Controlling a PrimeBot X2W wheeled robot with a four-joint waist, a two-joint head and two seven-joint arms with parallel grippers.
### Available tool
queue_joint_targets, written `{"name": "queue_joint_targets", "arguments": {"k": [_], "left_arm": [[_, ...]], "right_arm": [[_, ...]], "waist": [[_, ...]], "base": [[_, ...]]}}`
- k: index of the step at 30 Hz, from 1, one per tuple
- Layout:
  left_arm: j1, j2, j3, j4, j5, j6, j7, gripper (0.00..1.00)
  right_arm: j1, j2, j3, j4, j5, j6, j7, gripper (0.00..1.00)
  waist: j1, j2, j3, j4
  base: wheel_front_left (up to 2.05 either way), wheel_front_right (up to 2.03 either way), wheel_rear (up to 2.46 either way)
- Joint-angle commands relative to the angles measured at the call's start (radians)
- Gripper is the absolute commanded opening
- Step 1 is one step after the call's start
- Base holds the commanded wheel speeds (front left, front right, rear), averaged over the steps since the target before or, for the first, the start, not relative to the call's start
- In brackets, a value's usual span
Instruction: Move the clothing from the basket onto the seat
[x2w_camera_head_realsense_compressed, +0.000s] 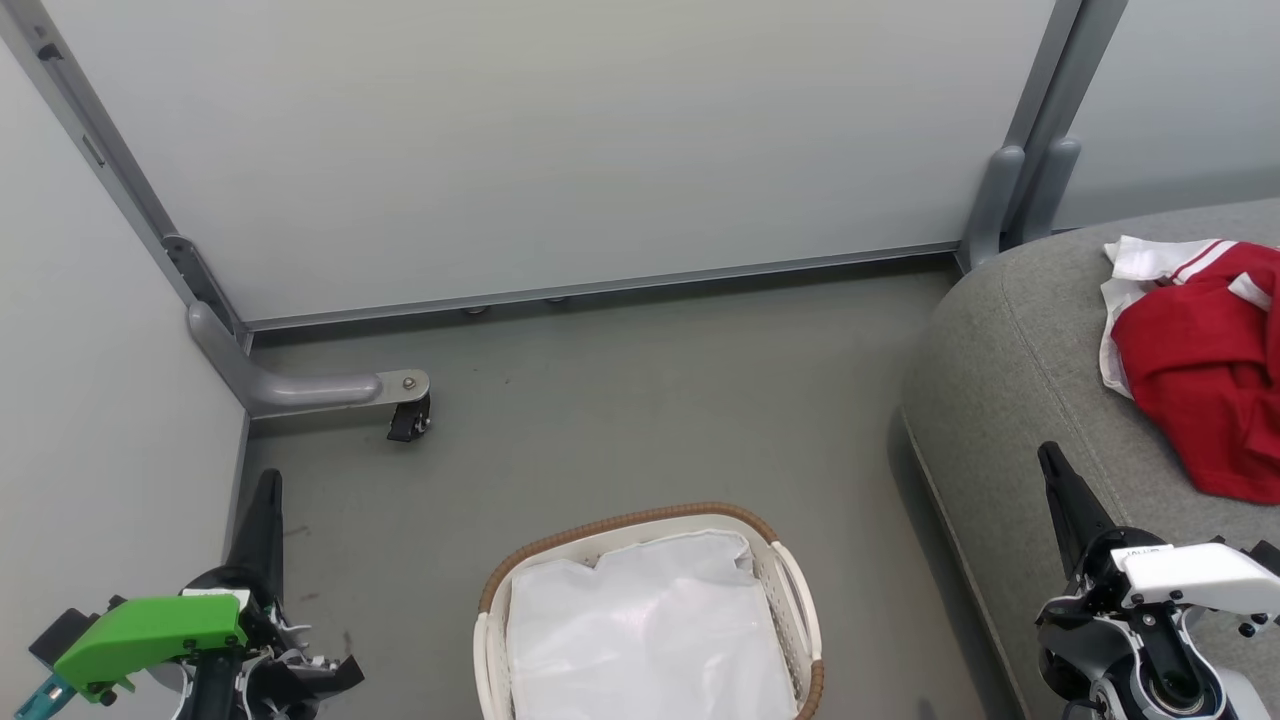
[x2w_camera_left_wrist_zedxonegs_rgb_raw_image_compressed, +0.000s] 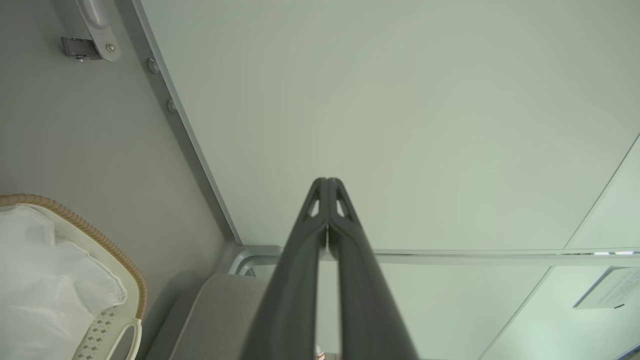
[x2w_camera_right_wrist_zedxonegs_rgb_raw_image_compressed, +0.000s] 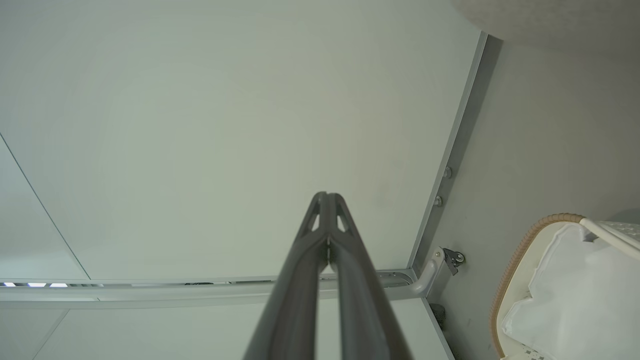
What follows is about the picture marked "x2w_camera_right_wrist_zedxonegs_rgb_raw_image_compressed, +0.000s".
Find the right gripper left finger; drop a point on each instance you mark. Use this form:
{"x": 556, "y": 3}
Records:
{"x": 300, "y": 280}

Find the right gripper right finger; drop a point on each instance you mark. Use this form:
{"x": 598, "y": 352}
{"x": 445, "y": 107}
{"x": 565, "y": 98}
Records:
{"x": 360, "y": 300}

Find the wicker laundry basket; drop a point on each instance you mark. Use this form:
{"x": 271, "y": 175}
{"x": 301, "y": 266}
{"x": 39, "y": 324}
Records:
{"x": 560, "y": 218}

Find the white basket liner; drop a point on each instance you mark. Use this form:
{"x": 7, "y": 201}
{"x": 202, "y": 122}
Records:
{"x": 585, "y": 300}

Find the grey metal partition foot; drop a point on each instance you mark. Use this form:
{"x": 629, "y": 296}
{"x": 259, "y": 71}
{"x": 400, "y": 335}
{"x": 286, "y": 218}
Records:
{"x": 427, "y": 277}

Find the black caster wheel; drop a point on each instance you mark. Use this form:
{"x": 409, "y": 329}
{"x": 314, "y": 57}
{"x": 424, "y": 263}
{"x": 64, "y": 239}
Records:
{"x": 454, "y": 259}

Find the small rail screw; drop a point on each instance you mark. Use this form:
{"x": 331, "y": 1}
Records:
{"x": 438, "y": 201}
{"x": 447, "y": 172}

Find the grey partition bottom rail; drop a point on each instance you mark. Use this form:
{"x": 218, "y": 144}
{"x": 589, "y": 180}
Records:
{"x": 457, "y": 150}

